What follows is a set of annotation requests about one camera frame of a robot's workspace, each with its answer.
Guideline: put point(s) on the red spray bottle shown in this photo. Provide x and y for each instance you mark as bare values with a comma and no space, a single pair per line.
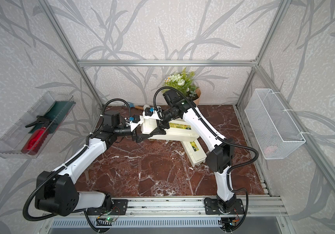
38,136

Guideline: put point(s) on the potted green plant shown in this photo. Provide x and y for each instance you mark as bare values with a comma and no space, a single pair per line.
184,82

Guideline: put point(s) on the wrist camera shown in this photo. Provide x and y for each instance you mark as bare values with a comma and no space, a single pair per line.
150,111
111,119

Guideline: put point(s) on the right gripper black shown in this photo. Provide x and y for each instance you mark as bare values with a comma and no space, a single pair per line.
157,131

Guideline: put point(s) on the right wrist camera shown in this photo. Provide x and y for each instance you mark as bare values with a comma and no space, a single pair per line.
150,111

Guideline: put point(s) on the blue garden trowel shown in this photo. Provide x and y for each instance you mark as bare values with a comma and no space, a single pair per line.
132,105

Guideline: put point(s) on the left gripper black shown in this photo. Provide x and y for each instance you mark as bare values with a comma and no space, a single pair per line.
140,138

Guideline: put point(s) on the green cloth in tray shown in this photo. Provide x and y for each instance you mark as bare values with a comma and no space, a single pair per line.
57,113

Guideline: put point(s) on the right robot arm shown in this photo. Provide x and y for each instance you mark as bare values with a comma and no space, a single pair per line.
170,104

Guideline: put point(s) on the cream dispenser box base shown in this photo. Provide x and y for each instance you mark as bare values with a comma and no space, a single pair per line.
179,130

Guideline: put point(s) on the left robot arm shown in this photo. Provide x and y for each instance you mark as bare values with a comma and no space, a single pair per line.
55,192

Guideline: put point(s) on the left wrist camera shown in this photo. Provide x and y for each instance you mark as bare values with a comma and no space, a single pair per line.
111,119

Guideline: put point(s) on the white wire basket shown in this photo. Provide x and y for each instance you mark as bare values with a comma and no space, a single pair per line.
276,133

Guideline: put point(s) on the clear wall tray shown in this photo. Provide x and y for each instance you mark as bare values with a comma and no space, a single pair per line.
29,135

